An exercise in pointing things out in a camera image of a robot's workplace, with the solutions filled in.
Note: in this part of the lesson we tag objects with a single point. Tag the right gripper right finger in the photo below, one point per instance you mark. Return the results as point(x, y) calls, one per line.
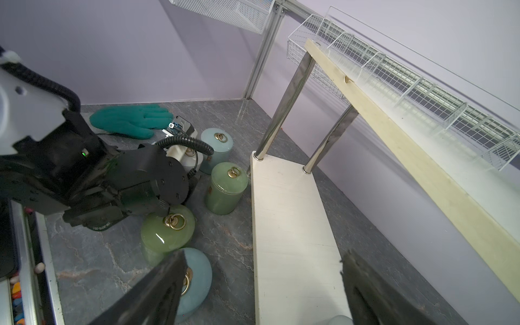
point(372, 300)

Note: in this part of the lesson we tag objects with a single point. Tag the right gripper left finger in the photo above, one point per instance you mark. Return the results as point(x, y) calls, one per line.
point(155, 299)

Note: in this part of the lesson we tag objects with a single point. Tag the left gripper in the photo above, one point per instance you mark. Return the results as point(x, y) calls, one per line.
point(136, 182)

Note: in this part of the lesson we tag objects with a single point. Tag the light blue canister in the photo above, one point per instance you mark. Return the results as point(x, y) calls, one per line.
point(201, 275)
point(222, 143)

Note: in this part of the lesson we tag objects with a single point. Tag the large green canister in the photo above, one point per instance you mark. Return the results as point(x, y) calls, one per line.
point(163, 235)

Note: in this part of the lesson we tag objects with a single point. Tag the small green canister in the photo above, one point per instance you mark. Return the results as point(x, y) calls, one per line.
point(227, 185)

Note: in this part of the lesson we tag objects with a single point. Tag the grey canister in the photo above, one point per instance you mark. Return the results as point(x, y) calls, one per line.
point(188, 157)

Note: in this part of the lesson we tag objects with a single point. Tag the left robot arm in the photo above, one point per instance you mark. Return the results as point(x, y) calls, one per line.
point(52, 161)

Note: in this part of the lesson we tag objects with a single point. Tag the green work glove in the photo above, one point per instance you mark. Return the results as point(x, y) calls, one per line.
point(137, 121)

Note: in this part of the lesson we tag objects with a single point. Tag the white mesh basket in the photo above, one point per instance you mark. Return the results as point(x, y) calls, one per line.
point(251, 15)

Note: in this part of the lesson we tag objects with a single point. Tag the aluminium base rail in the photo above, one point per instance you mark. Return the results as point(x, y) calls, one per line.
point(29, 286)

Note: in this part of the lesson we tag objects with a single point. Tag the long white wire basket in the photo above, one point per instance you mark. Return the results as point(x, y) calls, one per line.
point(404, 84)

